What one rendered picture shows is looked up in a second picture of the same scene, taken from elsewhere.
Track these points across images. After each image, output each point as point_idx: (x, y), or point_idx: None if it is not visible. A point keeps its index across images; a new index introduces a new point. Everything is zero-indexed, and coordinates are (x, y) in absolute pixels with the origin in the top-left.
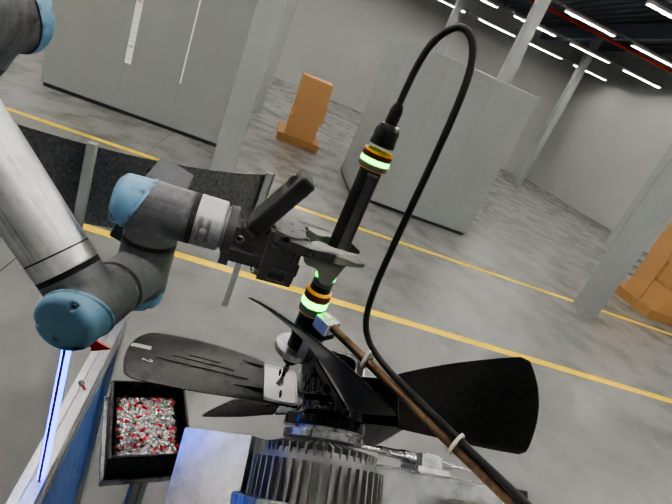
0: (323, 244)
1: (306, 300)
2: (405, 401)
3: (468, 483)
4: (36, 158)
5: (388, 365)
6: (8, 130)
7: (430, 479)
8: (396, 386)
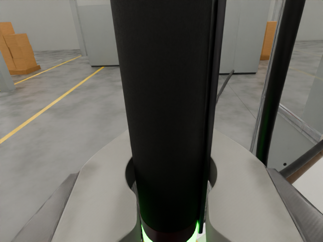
0: (228, 202)
1: None
2: (310, 166)
3: None
4: None
5: (289, 168)
6: None
7: (210, 184)
8: (299, 169)
